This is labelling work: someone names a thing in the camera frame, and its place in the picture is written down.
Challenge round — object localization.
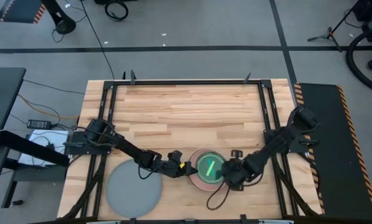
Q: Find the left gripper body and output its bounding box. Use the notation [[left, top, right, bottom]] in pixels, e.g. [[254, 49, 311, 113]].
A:
[[165, 150, 188, 179]]

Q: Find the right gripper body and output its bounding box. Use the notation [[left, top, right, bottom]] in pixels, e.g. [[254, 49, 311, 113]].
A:
[[230, 149, 255, 191]]

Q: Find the pink plate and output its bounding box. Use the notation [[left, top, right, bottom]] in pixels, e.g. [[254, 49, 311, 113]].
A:
[[188, 148, 234, 192]]

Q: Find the small green transparent plate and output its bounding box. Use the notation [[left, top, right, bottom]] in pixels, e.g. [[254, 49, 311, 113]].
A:
[[195, 151, 227, 185]]

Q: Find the large grey plate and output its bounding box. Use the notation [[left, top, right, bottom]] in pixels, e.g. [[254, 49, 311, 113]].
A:
[[106, 159, 163, 218]]

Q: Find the large black hazard-striped mat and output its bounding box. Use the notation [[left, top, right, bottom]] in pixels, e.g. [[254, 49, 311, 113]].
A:
[[293, 82, 372, 222]]

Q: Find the white paper sheet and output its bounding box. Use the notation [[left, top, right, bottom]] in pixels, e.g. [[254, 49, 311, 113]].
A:
[[17, 129, 69, 167]]

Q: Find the black power adapter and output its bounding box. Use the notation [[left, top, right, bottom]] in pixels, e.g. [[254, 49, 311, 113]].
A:
[[27, 119, 52, 130]]

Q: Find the black tripod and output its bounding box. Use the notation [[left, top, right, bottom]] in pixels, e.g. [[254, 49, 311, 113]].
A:
[[307, 0, 363, 53]]

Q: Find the black stand with round base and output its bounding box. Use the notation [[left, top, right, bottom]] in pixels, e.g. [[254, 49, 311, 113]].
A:
[[41, 0, 78, 35]]

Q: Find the black side desk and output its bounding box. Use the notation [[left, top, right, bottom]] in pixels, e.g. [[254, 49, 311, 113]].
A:
[[0, 67, 70, 209]]

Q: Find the small black hazard-striped mat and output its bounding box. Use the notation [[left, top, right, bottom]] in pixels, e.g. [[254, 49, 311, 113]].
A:
[[0, 0, 47, 25]]

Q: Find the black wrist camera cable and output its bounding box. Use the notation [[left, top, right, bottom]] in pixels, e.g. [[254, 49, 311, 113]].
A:
[[137, 164, 164, 181], [206, 179, 232, 211]]

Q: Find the black aluminium table frame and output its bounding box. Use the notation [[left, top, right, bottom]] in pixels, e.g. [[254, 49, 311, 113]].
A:
[[61, 79, 322, 224]]

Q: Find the long black floor cable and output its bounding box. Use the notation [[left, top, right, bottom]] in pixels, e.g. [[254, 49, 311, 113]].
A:
[[79, 0, 116, 80]]

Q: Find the thin black desk cable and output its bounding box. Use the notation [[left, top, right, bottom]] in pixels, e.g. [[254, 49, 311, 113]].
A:
[[23, 79, 86, 95]]

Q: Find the thick black hose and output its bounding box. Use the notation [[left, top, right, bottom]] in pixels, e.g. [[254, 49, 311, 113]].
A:
[[345, 24, 372, 96]]

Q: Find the yellow cable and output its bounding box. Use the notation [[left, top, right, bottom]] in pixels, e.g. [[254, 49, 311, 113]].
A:
[[17, 94, 81, 121]]

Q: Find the coiled black cable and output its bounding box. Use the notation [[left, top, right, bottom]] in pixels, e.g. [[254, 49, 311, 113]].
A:
[[104, 0, 129, 22]]

